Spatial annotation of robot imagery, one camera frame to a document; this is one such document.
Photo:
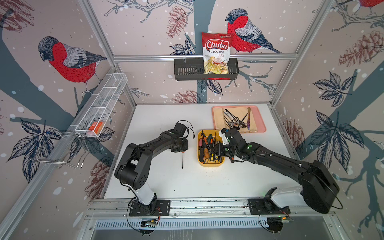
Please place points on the orange item in shelf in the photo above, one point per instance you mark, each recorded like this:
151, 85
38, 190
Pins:
96, 127

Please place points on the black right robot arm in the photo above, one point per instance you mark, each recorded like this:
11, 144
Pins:
319, 189

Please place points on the yellow plastic storage box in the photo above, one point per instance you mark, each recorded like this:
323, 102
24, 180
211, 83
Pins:
208, 148

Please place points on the Chuba cassava chips bag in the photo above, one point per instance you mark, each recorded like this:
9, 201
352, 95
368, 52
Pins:
216, 53

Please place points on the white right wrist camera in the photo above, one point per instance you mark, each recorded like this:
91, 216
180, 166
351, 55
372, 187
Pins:
223, 132

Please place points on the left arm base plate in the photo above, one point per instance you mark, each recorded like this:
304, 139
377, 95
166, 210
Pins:
155, 208

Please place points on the white wire mesh shelf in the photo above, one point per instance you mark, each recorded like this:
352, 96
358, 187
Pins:
102, 106

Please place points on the black spoon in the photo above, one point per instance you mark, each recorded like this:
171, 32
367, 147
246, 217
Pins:
232, 121

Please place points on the purple handled knife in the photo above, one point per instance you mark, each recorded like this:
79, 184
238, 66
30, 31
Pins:
249, 118

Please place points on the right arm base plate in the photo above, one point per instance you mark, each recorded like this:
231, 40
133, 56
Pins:
259, 206

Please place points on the pink plastic tray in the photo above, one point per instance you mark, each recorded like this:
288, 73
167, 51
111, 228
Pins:
239, 118

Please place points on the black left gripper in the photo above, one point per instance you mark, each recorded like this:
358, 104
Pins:
186, 146

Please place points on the beige cloth on tray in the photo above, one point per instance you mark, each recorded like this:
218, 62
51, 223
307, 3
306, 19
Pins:
239, 120

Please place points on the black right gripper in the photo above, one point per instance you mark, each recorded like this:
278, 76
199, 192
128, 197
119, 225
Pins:
218, 150

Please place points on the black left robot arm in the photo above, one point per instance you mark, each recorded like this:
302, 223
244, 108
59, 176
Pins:
133, 169

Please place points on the black wire wall basket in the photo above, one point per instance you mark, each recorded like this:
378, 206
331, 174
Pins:
193, 70

